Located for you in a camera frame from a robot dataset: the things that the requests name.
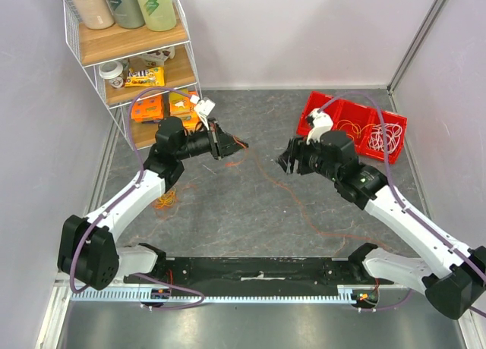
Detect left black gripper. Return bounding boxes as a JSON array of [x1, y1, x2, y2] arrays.
[[175, 118, 248, 161]]

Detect orange yellow cable tangle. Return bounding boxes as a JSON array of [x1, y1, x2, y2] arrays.
[[151, 185, 198, 221]]

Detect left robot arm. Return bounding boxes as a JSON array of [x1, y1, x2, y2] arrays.
[[58, 117, 248, 294]]

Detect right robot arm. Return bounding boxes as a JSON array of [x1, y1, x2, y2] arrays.
[[277, 130, 485, 319]]

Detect right orange snack boxes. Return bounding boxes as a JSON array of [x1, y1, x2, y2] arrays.
[[169, 100, 199, 124]]

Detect left orange snack box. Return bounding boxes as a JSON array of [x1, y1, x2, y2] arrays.
[[131, 95, 164, 123]]

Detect red three-compartment bin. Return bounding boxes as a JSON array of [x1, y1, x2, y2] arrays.
[[295, 90, 408, 164]]

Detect yellow candy bag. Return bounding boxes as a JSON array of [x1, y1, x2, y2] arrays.
[[125, 67, 165, 87]]

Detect white snack package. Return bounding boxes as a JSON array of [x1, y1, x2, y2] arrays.
[[138, 46, 175, 68]]

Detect paper coffee cup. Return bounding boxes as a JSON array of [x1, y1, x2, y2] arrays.
[[99, 61, 125, 89]]

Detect light green bottle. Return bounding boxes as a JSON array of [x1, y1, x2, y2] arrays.
[[137, 0, 177, 32]]

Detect grey-green bottle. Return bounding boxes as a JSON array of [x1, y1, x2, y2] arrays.
[[106, 0, 145, 29]]

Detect beige bottle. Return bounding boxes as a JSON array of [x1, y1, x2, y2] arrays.
[[72, 0, 115, 30]]

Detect white wire wooden shelf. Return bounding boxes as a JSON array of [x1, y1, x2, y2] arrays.
[[63, 0, 202, 149]]

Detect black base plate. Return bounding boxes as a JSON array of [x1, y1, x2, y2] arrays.
[[148, 257, 376, 296]]

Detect slotted cable duct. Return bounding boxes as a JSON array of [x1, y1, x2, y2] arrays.
[[71, 285, 370, 304]]

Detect aluminium corner post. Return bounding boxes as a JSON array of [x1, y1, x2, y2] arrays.
[[387, 0, 449, 96]]

